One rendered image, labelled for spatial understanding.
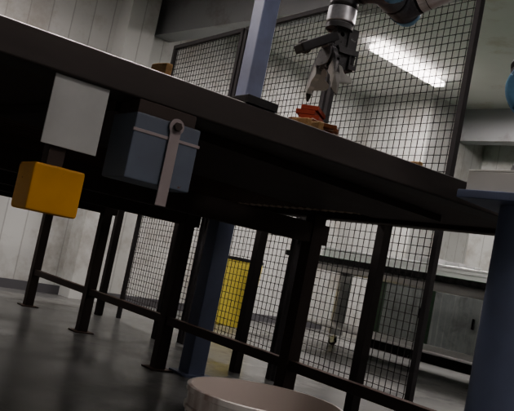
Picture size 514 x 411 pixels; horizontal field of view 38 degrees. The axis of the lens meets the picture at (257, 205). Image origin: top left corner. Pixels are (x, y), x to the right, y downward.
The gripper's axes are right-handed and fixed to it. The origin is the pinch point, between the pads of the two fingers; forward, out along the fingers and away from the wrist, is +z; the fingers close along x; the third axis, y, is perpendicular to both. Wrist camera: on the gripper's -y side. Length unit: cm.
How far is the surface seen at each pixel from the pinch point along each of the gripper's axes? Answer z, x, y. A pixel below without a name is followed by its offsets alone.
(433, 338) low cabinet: 80, 427, 397
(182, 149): 27, -37, -44
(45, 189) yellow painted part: 40, -41, -67
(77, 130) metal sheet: 29, -38, -64
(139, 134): 27, -38, -53
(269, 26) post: -79, 185, 59
